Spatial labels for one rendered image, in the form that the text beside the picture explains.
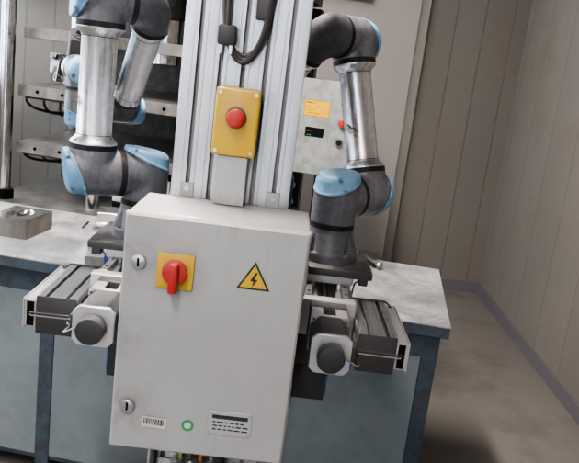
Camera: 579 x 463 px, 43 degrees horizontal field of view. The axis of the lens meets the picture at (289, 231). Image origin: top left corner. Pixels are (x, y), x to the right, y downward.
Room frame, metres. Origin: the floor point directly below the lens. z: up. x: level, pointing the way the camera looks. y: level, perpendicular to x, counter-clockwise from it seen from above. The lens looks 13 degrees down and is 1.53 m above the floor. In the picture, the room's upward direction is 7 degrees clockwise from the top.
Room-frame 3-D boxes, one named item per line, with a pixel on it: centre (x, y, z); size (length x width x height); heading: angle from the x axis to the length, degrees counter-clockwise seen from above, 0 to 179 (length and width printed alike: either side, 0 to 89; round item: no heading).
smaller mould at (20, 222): (2.60, 0.99, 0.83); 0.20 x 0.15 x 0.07; 173
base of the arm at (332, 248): (1.88, -0.11, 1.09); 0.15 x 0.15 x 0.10
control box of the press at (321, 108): (3.20, -0.11, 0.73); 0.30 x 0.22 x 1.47; 83
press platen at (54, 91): (3.52, 0.67, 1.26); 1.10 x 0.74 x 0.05; 83
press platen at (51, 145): (3.52, 0.67, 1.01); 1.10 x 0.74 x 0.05; 83
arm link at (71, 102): (2.05, 0.61, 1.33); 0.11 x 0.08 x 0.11; 117
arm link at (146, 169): (1.86, 0.39, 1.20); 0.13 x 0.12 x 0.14; 117
